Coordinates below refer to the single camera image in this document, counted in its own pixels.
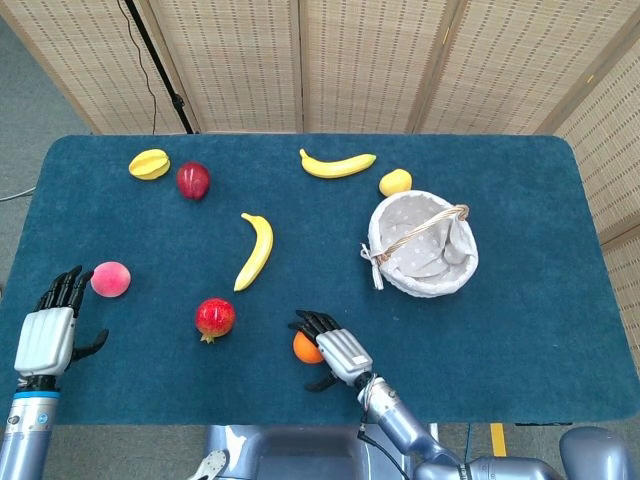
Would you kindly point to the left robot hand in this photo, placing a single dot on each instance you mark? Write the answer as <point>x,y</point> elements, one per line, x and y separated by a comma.
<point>45,342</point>

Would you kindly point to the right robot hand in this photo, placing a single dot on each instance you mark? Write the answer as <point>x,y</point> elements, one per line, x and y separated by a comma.
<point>345,352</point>

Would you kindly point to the orange fruit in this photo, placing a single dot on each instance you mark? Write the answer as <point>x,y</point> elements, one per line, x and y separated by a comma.
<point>305,351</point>

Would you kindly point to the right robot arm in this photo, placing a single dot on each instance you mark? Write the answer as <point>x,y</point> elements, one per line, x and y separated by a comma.
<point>405,425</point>

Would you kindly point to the wicker basket with cloth liner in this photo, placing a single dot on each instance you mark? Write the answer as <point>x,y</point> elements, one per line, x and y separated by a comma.
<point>425,250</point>

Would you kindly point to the red pomegranate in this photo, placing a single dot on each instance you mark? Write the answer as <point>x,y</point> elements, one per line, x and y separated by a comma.
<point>215,317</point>

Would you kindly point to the pink peach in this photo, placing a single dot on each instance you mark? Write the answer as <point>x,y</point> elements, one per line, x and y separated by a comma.
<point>110,279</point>

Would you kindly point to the teal table cloth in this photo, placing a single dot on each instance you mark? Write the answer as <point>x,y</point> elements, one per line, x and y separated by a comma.
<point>450,350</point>

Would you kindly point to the grey-blue robot torso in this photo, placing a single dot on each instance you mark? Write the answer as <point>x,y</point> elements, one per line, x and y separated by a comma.
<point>300,452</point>

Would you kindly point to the curved yellow banana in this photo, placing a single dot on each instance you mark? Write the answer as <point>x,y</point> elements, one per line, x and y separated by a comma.
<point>257,252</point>

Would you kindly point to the yellow floor tape strip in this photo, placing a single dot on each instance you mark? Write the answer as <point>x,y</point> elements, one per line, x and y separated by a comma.
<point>499,440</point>

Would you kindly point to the yellow lemon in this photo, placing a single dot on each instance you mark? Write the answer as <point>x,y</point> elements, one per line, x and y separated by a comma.
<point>395,182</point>

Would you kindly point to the straight yellow banana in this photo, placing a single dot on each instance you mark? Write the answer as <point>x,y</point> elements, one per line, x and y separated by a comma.
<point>337,166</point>

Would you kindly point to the yellow starfruit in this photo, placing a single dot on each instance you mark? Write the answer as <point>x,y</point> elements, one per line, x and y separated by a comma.
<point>149,164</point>

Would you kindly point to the red apple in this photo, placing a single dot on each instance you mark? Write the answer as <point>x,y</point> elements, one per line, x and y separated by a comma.
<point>193,180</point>

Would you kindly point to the black tripod pole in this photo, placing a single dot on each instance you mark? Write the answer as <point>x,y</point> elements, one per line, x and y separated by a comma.
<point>160,65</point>

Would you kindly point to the bamboo folding screen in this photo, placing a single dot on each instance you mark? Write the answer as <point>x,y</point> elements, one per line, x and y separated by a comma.
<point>240,60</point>

